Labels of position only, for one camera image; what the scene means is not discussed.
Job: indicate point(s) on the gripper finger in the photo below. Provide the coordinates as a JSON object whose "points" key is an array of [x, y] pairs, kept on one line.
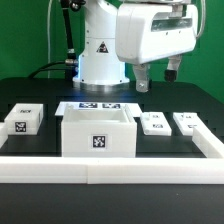
{"points": [[171, 73], [141, 73]]}

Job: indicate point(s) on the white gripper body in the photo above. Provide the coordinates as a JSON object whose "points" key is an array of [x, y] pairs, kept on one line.
{"points": [[148, 32]]}

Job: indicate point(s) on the white cabinet body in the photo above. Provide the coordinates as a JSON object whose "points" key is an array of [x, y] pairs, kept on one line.
{"points": [[98, 133]]}

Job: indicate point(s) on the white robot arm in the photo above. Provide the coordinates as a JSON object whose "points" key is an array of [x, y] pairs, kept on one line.
{"points": [[99, 67]]}

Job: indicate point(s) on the white U-shaped workspace fence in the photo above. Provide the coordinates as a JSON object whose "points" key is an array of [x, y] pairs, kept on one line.
{"points": [[206, 170]]}

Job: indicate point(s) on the small white box part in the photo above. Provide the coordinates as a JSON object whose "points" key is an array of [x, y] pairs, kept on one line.
{"points": [[24, 119]]}

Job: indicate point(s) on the flat white marker base plate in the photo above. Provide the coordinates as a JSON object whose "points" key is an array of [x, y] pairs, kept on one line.
{"points": [[133, 107]]}

